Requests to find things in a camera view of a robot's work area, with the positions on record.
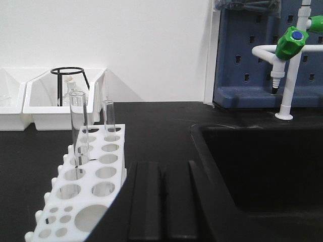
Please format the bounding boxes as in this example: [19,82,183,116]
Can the black lab sink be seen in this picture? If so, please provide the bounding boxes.
[191,124,322,241]

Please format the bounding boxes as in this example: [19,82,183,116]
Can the clear plastic bag of pegs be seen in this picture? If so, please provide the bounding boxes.
[213,0,282,18]

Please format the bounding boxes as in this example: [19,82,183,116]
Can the white lab faucet green knobs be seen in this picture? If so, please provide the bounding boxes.
[252,1,322,120]

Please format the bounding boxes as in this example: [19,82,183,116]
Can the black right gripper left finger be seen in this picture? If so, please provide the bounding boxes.
[86,162,162,241]

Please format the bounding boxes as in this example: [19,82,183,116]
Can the middle white plastic bin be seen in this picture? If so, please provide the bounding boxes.
[1,68,30,131]

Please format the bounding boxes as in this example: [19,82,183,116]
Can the short glass test tube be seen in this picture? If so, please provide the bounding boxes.
[102,100,117,141]

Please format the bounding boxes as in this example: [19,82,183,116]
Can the blue-grey pegboard drying rack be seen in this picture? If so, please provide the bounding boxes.
[213,1,322,108]

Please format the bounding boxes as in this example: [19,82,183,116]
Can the white plastic bin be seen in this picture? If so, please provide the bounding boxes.
[23,68,108,131]
[1,68,30,131]

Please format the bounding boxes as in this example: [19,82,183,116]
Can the black metal tripod stand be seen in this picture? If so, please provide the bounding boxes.
[50,67,91,106]

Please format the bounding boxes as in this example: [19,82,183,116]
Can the white test tube rack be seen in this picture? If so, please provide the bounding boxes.
[25,124,127,241]

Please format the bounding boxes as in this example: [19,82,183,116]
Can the tall glass test tube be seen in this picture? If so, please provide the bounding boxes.
[69,91,89,168]

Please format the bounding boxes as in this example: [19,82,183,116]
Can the right white plastic bin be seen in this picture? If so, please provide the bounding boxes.
[23,68,108,131]

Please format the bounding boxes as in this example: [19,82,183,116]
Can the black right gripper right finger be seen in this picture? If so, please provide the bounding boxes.
[164,161,252,241]

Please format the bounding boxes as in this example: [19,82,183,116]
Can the glass flask under tripod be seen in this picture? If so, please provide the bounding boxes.
[57,76,84,106]

